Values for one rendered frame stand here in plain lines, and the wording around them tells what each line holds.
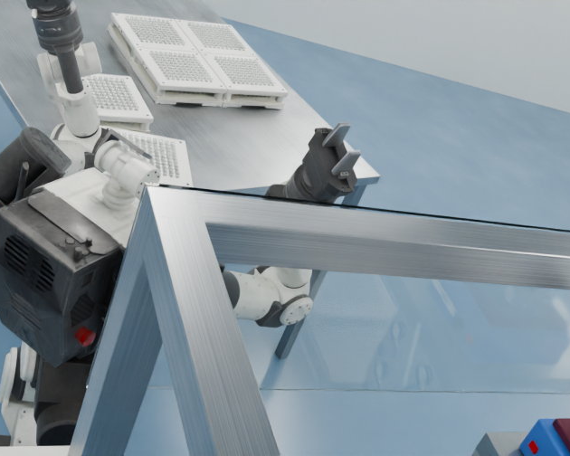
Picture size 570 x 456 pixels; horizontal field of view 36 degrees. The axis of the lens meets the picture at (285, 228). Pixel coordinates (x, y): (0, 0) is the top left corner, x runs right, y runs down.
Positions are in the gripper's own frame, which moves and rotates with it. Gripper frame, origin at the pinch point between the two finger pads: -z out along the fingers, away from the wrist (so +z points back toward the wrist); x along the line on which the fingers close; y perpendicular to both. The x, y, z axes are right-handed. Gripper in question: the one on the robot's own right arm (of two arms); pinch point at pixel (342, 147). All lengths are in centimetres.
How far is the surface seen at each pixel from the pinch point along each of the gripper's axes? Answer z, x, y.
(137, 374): -1, -32, -42
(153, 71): 116, 103, 19
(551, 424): 6, -50, 23
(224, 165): 108, 62, 30
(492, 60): 302, 248, 355
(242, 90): 117, 96, 49
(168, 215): -24, -21, -41
